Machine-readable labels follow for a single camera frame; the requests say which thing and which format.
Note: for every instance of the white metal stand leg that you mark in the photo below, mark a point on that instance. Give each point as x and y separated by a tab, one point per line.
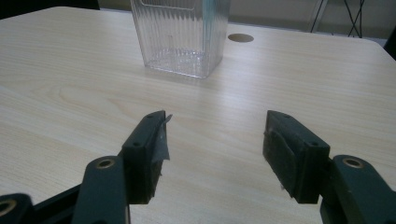
318	14

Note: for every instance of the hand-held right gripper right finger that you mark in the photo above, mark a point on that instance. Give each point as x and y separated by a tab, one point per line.
294	161

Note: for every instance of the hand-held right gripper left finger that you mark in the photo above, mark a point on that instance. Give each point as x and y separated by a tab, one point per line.
141	161

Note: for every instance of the black tripod stand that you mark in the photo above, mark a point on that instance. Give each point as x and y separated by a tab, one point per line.
355	17

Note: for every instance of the clear ribbed plastic container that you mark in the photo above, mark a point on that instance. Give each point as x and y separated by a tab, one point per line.
183	37

